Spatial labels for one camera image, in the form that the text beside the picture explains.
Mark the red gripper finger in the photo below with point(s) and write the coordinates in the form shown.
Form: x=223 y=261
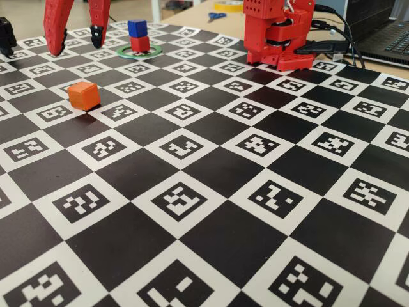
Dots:
x=56 y=25
x=99 y=16

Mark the blue cube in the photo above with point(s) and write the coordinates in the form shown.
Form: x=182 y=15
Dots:
x=137 y=29

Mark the red cube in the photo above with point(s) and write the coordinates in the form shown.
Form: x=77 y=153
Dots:
x=140 y=44

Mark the orange cube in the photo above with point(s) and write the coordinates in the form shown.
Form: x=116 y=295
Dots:
x=83 y=96

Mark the red 3D-printed robot arm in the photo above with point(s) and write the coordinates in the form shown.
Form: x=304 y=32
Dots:
x=255 y=38

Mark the black plastic device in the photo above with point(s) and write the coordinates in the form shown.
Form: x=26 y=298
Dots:
x=6 y=35

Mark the white table leg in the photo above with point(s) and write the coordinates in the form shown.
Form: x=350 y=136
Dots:
x=155 y=9

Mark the yellow tape roll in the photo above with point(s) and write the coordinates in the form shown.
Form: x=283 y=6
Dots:
x=227 y=9

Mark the black laptop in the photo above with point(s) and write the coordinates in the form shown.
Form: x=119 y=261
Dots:
x=383 y=41

